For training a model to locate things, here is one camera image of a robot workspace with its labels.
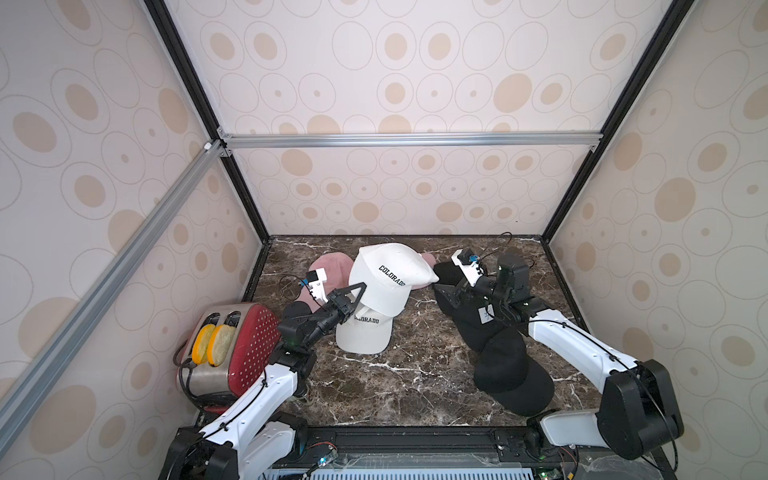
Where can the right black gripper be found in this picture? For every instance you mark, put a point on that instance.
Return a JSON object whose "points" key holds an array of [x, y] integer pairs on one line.
{"points": [[480, 287]]}

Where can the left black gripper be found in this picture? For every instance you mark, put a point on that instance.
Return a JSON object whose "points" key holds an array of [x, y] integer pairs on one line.
{"points": [[341, 306]]}

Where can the pink baseball cap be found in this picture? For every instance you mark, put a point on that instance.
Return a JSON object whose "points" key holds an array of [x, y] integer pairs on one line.
{"points": [[337, 266], [429, 258]]}

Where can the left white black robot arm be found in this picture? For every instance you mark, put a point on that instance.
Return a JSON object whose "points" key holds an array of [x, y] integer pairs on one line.
{"points": [[249, 437]]}

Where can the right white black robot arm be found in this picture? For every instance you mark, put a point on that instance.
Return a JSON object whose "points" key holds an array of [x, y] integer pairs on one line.
{"points": [[638, 411]]}

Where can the black cap with white patch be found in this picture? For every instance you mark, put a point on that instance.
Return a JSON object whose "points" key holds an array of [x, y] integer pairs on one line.
{"points": [[466, 321]]}

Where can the black cap rear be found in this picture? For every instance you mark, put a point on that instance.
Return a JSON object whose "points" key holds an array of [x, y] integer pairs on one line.
{"points": [[447, 273]]}

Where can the black cap front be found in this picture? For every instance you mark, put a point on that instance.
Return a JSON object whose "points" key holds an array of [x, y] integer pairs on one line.
{"points": [[506, 372]]}

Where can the red silver toaster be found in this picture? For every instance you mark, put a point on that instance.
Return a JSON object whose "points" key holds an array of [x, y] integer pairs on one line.
{"points": [[256, 335]]}

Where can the right yellow toast slice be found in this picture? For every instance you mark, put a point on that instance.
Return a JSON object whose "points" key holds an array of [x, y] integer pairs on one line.
{"points": [[220, 341]]}

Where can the yellow toast slice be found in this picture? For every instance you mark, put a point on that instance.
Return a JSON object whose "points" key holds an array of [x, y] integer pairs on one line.
{"points": [[201, 344], [220, 341]]}

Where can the left yellow toast slice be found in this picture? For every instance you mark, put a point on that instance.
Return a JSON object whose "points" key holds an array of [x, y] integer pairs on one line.
{"points": [[201, 344]]}

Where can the small circuit board with led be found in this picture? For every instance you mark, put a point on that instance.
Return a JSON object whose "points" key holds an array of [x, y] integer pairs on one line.
{"points": [[323, 453]]}

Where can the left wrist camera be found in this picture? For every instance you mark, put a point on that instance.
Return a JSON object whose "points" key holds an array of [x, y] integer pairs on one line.
{"points": [[314, 282]]}

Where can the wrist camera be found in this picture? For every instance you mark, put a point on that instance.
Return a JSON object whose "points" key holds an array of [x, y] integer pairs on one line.
{"points": [[314, 282], [469, 264]]}

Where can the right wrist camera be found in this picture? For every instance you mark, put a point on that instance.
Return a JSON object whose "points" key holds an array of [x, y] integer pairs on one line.
{"points": [[469, 264]]}

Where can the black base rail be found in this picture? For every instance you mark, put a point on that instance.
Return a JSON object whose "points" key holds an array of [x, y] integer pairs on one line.
{"points": [[462, 453]]}

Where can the horizontal aluminium rail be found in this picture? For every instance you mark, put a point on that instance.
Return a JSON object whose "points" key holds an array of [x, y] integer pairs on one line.
{"points": [[386, 141]]}

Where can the black left frame post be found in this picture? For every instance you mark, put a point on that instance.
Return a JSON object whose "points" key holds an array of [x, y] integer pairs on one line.
{"points": [[160, 16]]}

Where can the black frame post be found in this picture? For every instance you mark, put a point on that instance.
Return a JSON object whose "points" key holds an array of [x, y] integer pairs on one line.
{"points": [[650, 59], [160, 16]]}

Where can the left diagonal aluminium rail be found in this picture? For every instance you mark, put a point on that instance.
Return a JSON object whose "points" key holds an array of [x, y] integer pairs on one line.
{"points": [[37, 380]]}

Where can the black right frame post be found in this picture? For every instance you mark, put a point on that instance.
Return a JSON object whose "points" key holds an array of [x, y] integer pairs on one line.
{"points": [[650, 59]]}

